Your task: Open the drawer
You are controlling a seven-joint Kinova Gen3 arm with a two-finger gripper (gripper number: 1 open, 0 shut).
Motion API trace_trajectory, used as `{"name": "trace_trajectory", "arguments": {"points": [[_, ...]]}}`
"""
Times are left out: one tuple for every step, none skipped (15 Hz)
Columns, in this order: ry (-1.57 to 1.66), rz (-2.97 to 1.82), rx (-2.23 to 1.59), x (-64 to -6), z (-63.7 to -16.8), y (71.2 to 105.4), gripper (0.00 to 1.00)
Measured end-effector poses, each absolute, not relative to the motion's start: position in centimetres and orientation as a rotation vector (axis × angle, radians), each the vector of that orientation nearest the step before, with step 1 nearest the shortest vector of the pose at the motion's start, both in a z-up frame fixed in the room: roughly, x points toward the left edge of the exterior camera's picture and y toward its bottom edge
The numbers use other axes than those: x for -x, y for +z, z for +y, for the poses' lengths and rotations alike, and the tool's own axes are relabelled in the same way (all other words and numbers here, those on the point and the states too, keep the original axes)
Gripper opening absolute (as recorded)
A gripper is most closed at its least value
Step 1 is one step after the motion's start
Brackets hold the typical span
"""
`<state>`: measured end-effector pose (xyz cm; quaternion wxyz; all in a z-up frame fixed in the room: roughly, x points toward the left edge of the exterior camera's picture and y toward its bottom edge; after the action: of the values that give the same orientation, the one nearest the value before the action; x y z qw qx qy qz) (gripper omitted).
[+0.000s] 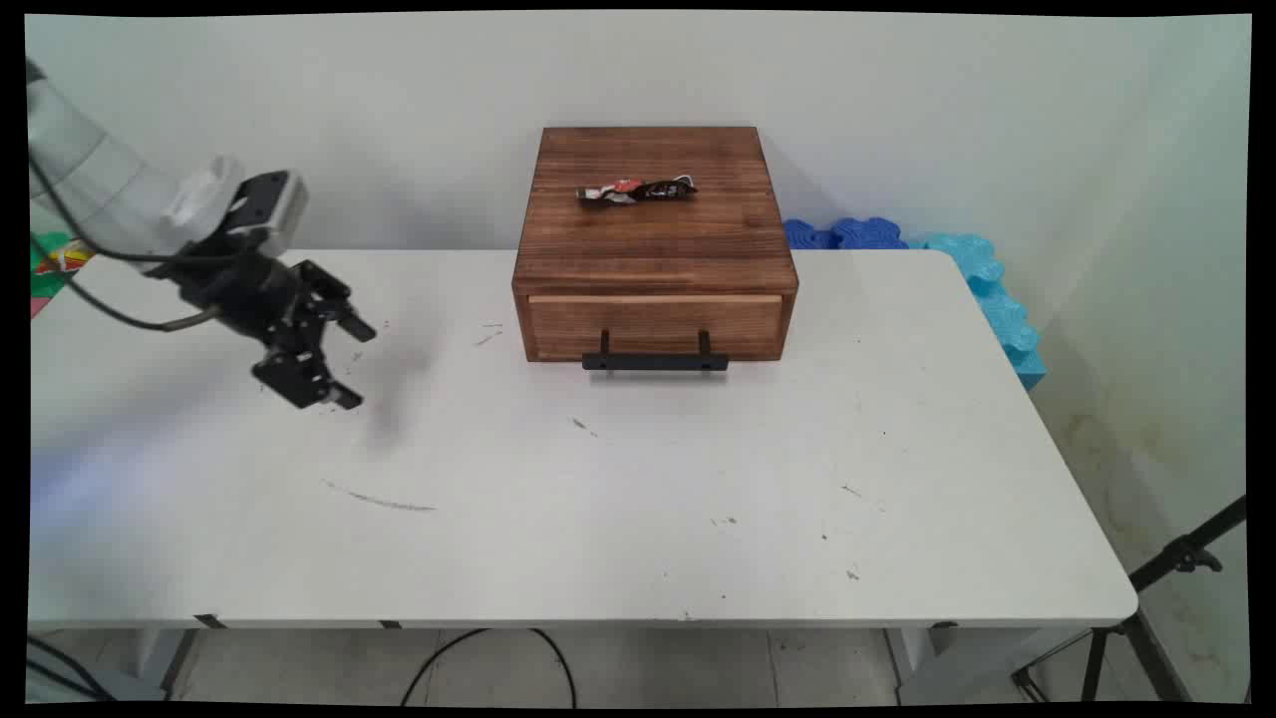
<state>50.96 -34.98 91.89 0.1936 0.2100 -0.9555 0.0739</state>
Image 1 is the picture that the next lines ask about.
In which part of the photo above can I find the black hanging cable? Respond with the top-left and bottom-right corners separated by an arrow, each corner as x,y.
28,636 -> 116,701

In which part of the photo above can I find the white table leg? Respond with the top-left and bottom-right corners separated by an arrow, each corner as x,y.
125,627 -> 205,701
885,625 -> 1098,707

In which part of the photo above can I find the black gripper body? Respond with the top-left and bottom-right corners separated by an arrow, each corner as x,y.
150,249 -> 312,346

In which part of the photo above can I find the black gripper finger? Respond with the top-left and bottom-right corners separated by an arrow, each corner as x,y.
251,333 -> 366,413
297,259 -> 379,346

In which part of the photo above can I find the green red colourful packaging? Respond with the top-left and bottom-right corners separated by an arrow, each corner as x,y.
30,231 -> 101,320

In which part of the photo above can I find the dark blue foam mat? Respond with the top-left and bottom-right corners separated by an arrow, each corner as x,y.
783,217 -> 910,251

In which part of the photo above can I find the black looped floor cable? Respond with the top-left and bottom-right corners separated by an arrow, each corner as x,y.
402,627 -> 578,707

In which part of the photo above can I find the light blue foam mat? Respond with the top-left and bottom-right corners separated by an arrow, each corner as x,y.
905,232 -> 1048,391

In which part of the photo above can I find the crumpled snack wrapper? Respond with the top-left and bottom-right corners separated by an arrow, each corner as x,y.
576,176 -> 699,206

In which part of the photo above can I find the dark wooden drawer cabinet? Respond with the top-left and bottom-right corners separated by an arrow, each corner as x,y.
511,126 -> 799,363

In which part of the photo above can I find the black camera cable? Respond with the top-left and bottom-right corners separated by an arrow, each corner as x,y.
29,158 -> 245,266

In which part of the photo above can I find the black tripod stand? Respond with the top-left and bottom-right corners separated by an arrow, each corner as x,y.
1012,496 -> 1247,704

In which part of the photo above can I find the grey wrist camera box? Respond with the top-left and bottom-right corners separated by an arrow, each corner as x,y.
227,171 -> 309,258

